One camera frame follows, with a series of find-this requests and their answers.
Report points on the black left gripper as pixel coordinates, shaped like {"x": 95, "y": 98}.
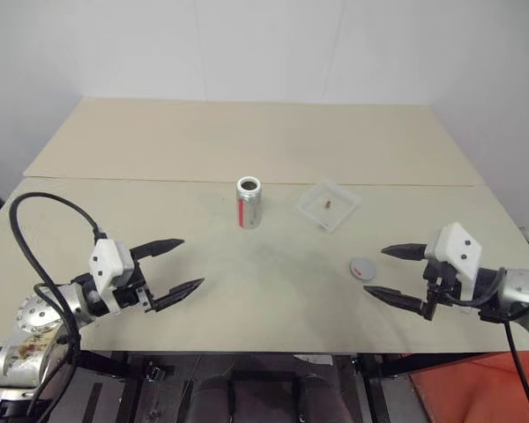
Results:
{"x": 130, "y": 295}

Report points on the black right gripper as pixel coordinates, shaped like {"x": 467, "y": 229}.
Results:
{"x": 441, "y": 277}

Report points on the small grey round lid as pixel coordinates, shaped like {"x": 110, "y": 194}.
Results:
{"x": 362, "y": 269}

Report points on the silver red drink can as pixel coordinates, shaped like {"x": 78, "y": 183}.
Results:
{"x": 251, "y": 213}

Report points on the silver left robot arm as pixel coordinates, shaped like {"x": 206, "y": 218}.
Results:
{"x": 37, "y": 317}

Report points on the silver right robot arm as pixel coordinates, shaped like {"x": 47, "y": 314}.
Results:
{"x": 520, "y": 286}

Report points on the clear plastic container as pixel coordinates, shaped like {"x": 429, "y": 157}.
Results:
{"x": 339, "y": 211}

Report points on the orange sheet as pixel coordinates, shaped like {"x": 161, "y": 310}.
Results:
{"x": 467, "y": 388}

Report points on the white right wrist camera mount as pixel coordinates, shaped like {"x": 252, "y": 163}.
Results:
{"x": 454, "y": 247}

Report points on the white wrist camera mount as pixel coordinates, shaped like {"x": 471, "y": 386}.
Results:
{"x": 454, "y": 247}
{"x": 106, "y": 260}

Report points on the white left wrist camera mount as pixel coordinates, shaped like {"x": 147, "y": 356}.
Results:
{"x": 106, "y": 260}

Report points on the black metal table frame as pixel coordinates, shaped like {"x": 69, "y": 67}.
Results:
{"x": 374, "y": 396}

